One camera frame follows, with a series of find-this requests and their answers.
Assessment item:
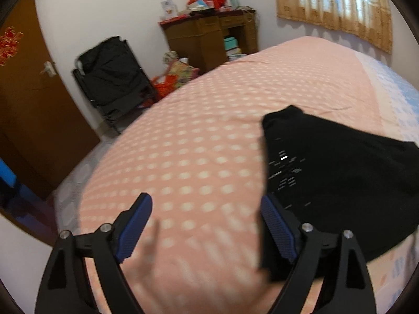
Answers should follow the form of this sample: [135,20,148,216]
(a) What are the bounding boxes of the bed with dotted sheet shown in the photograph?
[54,36,419,314]

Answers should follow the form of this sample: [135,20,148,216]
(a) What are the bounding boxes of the metal door handle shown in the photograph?
[40,61,57,78]

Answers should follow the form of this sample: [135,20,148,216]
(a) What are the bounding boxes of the black folding chair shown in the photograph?
[72,36,158,134]

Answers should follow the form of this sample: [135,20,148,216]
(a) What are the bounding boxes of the red plastic bag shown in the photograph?
[151,75,177,100]

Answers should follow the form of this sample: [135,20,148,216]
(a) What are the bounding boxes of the red paper door decoration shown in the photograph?
[0,26,24,66]

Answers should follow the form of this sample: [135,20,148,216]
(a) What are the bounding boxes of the black pants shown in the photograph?
[260,105,419,282]

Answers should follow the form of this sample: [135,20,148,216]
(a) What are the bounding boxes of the brown wooden door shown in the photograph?
[0,0,101,246]

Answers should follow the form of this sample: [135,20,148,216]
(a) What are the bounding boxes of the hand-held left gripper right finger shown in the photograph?
[260,193,375,314]

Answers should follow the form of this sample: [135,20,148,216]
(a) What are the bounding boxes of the brown wooden desk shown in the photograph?
[159,9,259,74]

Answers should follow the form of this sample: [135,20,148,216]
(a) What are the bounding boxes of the beige floral window curtain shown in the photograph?
[273,0,393,54]

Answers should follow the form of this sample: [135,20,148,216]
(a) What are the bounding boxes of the patterned gift bag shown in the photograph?
[164,51,200,89]

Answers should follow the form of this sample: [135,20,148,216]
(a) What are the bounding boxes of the white greeting card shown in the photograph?
[160,0,179,20]

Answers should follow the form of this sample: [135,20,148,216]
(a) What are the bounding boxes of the blue object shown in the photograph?
[0,157,18,210]

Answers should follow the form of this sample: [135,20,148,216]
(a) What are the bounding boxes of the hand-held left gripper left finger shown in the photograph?
[34,192,153,314]

